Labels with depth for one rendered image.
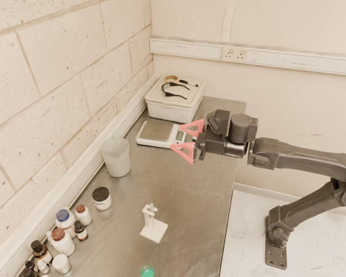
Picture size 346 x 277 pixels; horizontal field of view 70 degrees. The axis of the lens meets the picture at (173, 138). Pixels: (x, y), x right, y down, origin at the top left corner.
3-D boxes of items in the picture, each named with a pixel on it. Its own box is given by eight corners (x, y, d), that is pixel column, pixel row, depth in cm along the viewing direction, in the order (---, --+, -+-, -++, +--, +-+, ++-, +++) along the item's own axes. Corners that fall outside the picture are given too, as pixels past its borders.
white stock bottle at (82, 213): (90, 225, 96) (85, 212, 90) (78, 226, 96) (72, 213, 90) (92, 215, 100) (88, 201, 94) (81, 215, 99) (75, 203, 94)
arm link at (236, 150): (222, 140, 67) (249, 144, 65) (225, 128, 71) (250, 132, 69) (219, 159, 71) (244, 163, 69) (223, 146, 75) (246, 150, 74)
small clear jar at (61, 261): (65, 277, 81) (60, 270, 78) (54, 272, 82) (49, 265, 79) (73, 263, 85) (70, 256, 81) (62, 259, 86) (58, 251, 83)
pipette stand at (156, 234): (168, 225, 96) (167, 205, 88) (158, 243, 90) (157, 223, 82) (150, 218, 98) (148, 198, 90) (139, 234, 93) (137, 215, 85)
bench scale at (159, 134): (181, 151, 130) (182, 144, 127) (135, 144, 134) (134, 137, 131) (187, 130, 144) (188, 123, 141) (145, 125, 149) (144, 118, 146)
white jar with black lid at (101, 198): (104, 194, 108) (100, 183, 103) (115, 201, 105) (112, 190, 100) (91, 205, 103) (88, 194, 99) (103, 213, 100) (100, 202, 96)
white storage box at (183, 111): (205, 98, 174) (207, 78, 165) (191, 127, 147) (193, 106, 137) (164, 91, 181) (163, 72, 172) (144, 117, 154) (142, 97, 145)
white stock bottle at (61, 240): (77, 242, 91) (70, 226, 84) (71, 258, 86) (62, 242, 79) (62, 240, 91) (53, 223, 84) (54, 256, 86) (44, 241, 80)
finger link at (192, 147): (167, 142, 67) (201, 148, 65) (175, 127, 73) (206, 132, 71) (168, 160, 72) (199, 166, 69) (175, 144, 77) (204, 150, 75)
